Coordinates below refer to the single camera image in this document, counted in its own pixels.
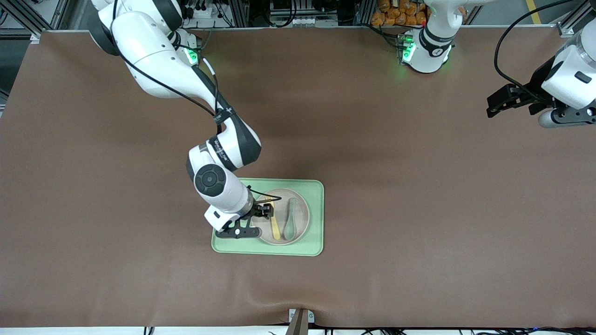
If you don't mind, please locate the orange packaged goods bag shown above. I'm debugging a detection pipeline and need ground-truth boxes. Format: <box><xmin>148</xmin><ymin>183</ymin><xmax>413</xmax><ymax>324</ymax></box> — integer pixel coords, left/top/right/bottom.
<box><xmin>371</xmin><ymin>0</ymin><xmax>429</xmax><ymax>27</ymax></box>

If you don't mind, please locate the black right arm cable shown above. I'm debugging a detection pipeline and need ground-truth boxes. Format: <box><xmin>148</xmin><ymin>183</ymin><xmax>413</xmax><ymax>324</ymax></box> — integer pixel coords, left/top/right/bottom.
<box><xmin>112</xmin><ymin>0</ymin><xmax>282</xmax><ymax>201</ymax></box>

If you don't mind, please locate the beige round plate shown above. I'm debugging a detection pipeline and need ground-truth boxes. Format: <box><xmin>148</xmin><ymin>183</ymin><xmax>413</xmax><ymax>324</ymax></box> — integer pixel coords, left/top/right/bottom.
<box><xmin>254</xmin><ymin>188</ymin><xmax>311</xmax><ymax>246</ymax></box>

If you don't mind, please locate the tan camera mount post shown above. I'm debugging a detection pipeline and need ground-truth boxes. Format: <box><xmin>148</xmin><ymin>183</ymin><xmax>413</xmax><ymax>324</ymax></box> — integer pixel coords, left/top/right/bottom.
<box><xmin>285</xmin><ymin>310</ymin><xmax>310</xmax><ymax>335</ymax></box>

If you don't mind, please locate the white metal bracket plate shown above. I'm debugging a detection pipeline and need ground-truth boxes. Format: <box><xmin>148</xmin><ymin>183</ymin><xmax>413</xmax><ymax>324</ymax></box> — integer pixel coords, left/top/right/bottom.
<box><xmin>288</xmin><ymin>308</ymin><xmax>315</xmax><ymax>324</ymax></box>

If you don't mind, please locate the yellow plastic fork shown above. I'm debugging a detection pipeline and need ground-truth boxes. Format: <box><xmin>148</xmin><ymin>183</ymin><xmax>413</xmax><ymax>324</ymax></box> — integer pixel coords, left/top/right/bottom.
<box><xmin>264</xmin><ymin>195</ymin><xmax>282</xmax><ymax>241</ymax></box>

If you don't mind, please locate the brown table mat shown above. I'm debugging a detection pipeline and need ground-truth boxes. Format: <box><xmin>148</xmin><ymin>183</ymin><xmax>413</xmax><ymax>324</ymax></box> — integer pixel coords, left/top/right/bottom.
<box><xmin>0</xmin><ymin>26</ymin><xmax>596</xmax><ymax>329</ymax></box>

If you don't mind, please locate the light green plastic tray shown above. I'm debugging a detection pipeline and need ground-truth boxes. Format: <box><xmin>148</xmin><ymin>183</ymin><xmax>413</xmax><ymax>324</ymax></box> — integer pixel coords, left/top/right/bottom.
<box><xmin>211</xmin><ymin>177</ymin><xmax>325</xmax><ymax>257</ymax></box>

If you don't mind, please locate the aluminium frame profile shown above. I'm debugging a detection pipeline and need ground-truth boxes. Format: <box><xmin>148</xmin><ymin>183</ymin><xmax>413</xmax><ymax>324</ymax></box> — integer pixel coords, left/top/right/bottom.
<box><xmin>230</xmin><ymin>0</ymin><xmax>250</xmax><ymax>27</ymax></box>
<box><xmin>556</xmin><ymin>0</ymin><xmax>592</xmax><ymax>37</ymax></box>
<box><xmin>356</xmin><ymin>0</ymin><xmax>377</xmax><ymax>26</ymax></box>
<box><xmin>0</xmin><ymin>0</ymin><xmax>91</xmax><ymax>45</ymax></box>

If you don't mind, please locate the white power strip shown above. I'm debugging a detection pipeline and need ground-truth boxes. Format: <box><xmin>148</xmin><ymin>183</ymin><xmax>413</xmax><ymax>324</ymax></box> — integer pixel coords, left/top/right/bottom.
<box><xmin>183</xmin><ymin>4</ymin><xmax>225</xmax><ymax>20</ymax></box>

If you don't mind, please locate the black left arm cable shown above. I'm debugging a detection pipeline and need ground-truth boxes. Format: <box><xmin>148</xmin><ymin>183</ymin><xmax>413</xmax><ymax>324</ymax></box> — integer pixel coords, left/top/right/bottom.
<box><xmin>494</xmin><ymin>0</ymin><xmax>580</xmax><ymax>94</ymax></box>

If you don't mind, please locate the white terminal block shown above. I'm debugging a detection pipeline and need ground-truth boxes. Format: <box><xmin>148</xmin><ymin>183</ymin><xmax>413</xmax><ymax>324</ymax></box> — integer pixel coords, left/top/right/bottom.
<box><xmin>288</xmin><ymin>16</ymin><xmax>327</xmax><ymax>27</ymax></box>

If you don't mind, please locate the grey-green plastic spoon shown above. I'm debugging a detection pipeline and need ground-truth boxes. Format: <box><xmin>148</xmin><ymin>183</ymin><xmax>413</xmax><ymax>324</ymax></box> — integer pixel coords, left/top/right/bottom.
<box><xmin>283</xmin><ymin>197</ymin><xmax>298</xmax><ymax>241</ymax></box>

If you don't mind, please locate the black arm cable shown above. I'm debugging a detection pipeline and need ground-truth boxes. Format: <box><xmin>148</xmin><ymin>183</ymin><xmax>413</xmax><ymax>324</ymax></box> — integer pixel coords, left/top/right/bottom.
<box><xmin>112</xmin><ymin>0</ymin><xmax>282</xmax><ymax>201</ymax></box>
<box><xmin>494</xmin><ymin>0</ymin><xmax>580</xmax><ymax>94</ymax></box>

